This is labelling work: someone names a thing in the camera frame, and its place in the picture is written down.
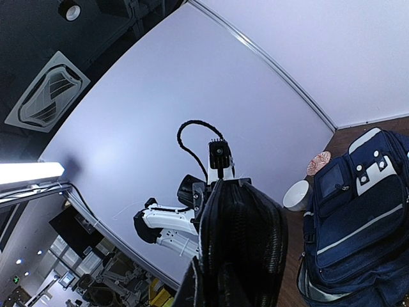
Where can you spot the navy blue backpack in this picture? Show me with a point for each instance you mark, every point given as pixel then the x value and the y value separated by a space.
pixel 356 226

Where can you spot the ceiling tube light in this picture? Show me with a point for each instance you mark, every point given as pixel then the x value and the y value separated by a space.
pixel 17 174

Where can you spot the red patterned bowl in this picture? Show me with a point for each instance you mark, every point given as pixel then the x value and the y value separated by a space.
pixel 318 162

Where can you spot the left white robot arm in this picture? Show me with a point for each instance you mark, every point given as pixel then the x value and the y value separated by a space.
pixel 167 226

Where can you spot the white ceramic bowl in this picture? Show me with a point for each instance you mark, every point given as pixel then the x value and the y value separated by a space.
pixel 297 196

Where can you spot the round ceiling spotlight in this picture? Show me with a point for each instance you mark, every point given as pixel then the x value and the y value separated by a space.
pixel 69 10

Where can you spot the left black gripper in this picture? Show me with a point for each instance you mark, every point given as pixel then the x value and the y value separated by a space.
pixel 227 201

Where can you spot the ceiling air vent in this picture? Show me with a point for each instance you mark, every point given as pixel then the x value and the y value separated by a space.
pixel 56 87

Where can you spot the left metal frame post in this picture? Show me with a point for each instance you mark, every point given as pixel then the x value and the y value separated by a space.
pixel 268 60

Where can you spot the black leather case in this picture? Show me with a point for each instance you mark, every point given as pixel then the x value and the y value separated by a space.
pixel 243 243

